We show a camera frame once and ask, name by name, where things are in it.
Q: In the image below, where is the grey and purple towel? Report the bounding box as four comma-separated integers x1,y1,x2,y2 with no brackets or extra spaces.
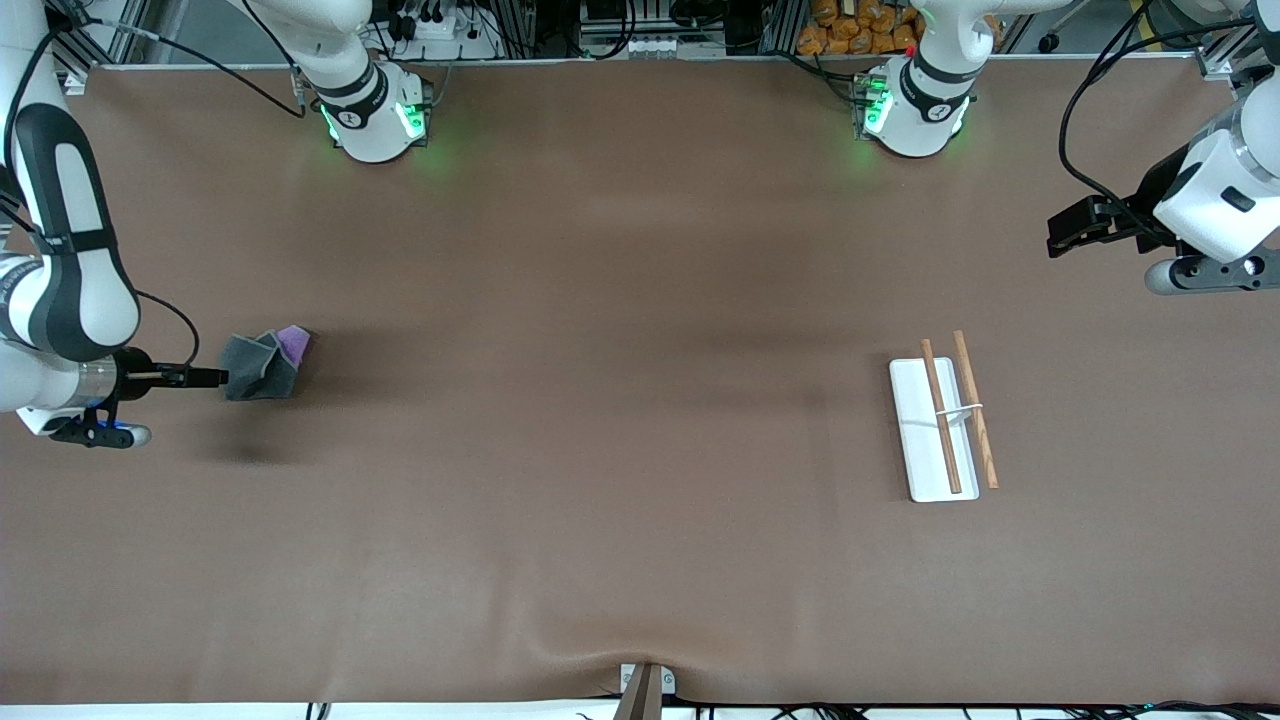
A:
220,325,313,403

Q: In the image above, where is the light wooden rack rod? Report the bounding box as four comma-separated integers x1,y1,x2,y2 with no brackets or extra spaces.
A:
952,330,1000,490

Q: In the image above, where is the darker wooden rack rod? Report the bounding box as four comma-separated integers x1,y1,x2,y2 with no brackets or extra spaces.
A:
920,339,964,495

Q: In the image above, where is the white towel rack base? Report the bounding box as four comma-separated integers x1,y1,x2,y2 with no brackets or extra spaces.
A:
889,357,981,503

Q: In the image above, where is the black chair caster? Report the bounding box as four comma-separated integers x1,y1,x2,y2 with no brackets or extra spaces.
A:
1037,0,1096,54

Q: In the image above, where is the pile of orange packets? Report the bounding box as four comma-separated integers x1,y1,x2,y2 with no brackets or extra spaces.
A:
797,0,926,56

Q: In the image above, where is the brown table cover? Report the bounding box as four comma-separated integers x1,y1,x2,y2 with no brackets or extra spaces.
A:
0,55,1280,706

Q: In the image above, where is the white power strip with plugs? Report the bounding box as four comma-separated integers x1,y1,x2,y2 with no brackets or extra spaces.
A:
385,5,501,47

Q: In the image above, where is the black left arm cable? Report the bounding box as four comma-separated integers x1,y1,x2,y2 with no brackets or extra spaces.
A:
1059,20,1261,243

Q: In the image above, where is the aluminium frame post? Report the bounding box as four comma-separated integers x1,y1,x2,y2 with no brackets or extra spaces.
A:
760,0,806,57
495,0,543,57
45,0,151,97
1197,25,1263,81

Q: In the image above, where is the thin black cable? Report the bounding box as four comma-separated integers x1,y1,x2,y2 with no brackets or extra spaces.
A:
75,12,308,119

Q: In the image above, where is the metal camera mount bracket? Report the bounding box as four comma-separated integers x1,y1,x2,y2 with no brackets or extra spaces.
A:
615,662,677,720

